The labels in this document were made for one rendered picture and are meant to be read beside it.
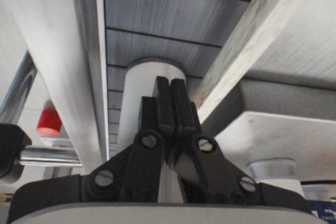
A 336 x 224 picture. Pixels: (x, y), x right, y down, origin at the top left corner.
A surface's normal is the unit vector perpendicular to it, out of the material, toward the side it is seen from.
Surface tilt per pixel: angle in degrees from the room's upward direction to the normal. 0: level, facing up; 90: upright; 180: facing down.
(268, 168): 90
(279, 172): 90
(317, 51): 0
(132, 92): 90
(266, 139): 0
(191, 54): 0
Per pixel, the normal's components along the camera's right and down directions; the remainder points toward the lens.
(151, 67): -0.07, -0.51
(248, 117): 0.00, 0.86
